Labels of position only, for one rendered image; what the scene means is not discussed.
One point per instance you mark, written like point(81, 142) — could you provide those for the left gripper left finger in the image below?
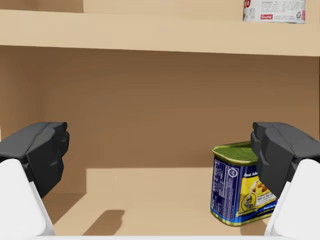
point(37, 155)

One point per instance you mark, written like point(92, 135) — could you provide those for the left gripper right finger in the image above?
point(282, 155)

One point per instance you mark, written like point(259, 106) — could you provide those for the green and blue rectangular can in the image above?
point(232, 190)

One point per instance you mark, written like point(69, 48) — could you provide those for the pale wooden shelf unit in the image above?
point(150, 100)

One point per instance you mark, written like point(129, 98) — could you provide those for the red and white can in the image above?
point(275, 11)

